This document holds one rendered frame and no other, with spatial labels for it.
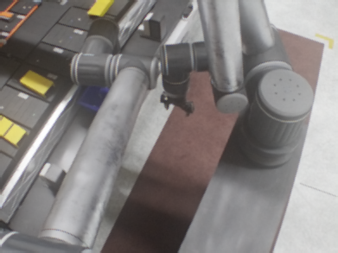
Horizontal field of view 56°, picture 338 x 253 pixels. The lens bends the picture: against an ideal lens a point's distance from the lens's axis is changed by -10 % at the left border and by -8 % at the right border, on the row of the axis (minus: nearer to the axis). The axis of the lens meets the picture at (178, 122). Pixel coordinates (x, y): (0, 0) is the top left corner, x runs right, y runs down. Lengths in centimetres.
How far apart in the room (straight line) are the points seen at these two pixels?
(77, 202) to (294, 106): 74
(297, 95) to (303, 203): 133
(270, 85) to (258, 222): 50
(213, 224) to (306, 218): 117
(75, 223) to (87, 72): 60
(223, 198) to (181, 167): 106
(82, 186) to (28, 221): 80
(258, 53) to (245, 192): 52
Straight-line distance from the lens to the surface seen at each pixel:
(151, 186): 230
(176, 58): 118
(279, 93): 113
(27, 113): 151
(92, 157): 72
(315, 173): 249
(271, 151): 128
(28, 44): 179
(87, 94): 155
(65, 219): 62
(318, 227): 237
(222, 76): 101
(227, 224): 129
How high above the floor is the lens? 214
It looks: 58 degrees down
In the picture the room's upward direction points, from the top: 2 degrees counter-clockwise
